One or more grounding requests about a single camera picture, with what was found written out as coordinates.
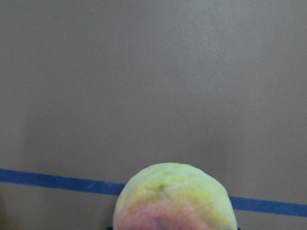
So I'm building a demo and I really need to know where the yellow pink peach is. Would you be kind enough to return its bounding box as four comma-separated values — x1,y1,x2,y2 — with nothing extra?
113,162,238,230

